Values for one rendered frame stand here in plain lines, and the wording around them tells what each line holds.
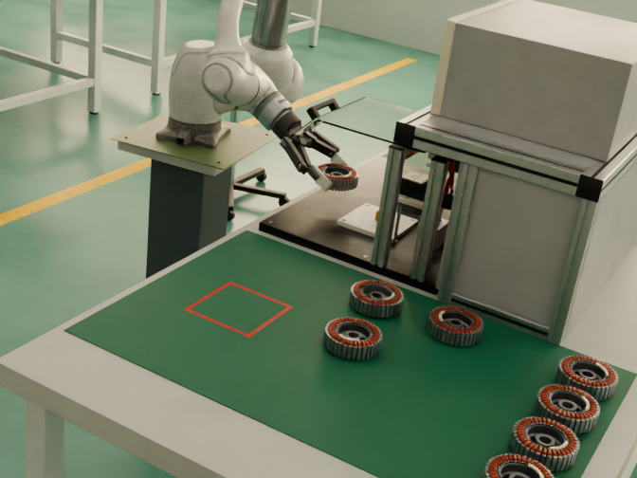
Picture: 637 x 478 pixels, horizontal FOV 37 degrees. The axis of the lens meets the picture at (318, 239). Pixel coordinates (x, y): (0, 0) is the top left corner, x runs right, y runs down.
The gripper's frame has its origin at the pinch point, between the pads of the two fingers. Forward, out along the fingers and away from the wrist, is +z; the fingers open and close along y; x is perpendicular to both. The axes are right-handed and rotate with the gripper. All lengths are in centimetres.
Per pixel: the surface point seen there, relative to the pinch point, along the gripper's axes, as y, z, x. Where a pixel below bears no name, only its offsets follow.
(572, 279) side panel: -26, 56, -40
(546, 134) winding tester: -15, 31, -53
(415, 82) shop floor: 381, -80, 145
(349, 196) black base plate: 6.2, 4.9, 5.3
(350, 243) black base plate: -18.3, 16.8, -1.6
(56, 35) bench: 221, -236, 214
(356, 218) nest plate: -7.1, 12.3, -0.4
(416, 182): -7.1, 17.3, -19.3
